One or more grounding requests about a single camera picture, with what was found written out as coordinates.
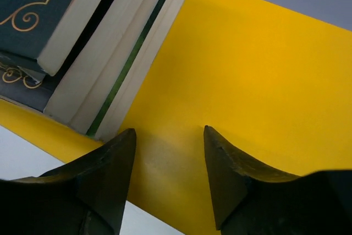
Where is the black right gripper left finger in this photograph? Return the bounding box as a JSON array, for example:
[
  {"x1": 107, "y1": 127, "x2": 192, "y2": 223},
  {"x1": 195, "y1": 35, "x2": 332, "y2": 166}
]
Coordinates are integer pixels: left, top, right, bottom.
[{"x1": 1, "y1": 128, "x2": 136, "y2": 234}]

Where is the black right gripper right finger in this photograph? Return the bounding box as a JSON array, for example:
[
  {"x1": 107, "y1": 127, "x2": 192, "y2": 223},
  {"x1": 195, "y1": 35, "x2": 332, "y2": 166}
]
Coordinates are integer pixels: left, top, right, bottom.
[{"x1": 203, "y1": 125, "x2": 351, "y2": 234}]

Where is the A Tale of Two Cities book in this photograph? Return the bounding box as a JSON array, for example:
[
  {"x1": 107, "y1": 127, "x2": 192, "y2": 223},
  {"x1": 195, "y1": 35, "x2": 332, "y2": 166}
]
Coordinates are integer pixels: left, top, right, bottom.
[{"x1": 1, "y1": 0, "x2": 143, "y2": 126}]

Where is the Little Women book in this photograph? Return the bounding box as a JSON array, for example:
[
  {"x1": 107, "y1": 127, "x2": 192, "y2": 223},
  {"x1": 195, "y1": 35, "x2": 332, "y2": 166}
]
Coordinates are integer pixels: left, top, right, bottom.
[{"x1": 69, "y1": 0, "x2": 159, "y2": 134}]

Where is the Animal Farm book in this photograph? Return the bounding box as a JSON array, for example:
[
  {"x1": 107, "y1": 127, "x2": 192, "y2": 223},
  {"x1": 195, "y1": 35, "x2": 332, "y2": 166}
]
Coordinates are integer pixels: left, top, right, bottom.
[{"x1": 85, "y1": 0, "x2": 165, "y2": 137}]

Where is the blue and yellow bookshelf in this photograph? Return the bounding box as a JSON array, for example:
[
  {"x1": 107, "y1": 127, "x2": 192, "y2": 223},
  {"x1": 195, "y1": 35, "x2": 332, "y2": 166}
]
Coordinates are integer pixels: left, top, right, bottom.
[{"x1": 0, "y1": 0, "x2": 352, "y2": 235}]

